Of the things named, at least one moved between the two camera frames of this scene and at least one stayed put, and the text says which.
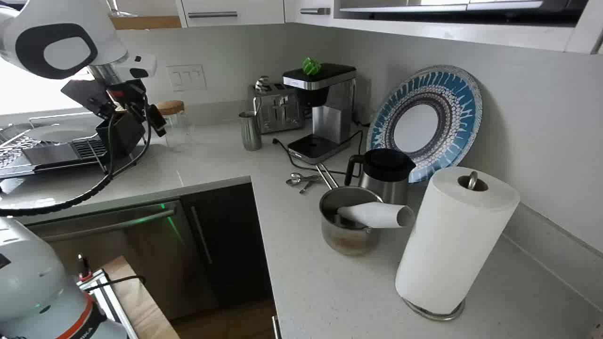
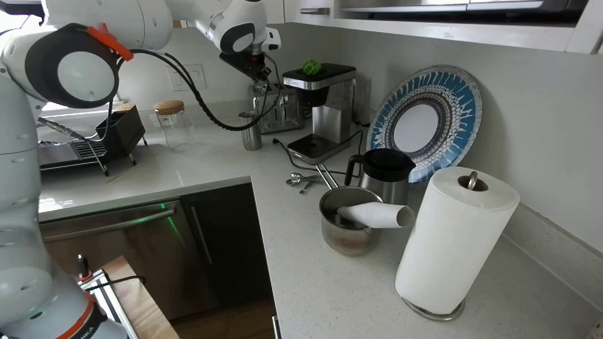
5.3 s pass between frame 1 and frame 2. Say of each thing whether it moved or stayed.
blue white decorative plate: stayed
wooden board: stayed
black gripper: moved
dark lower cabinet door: stayed
